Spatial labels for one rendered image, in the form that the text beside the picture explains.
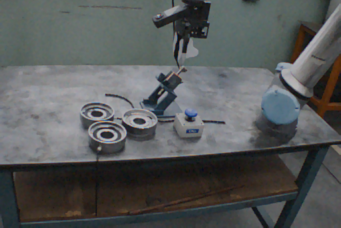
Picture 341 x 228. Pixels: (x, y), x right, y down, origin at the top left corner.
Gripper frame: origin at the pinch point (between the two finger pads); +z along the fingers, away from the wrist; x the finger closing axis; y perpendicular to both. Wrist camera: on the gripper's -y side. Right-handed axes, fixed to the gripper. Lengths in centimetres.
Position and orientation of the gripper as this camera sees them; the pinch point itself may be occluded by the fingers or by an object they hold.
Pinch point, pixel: (176, 59)
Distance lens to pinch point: 113.2
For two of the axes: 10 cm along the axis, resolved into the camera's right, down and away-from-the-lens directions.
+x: -3.1, -5.0, 8.1
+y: 9.4, -0.3, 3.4
